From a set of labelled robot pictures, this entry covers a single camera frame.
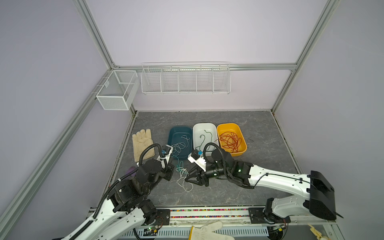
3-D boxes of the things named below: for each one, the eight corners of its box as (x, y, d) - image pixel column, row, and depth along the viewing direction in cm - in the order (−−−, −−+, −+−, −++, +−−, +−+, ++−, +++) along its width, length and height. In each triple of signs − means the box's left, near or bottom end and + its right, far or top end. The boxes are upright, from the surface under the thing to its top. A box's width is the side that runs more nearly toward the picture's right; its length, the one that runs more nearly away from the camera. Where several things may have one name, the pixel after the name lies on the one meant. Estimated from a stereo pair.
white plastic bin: (193, 150, 101) (192, 144, 95) (193, 129, 112) (193, 123, 106) (217, 150, 101) (218, 144, 95) (215, 129, 112) (216, 123, 106)
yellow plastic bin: (219, 156, 98) (220, 151, 93) (216, 128, 113) (217, 123, 108) (246, 156, 98) (248, 151, 93) (239, 128, 113) (241, 123, 108)
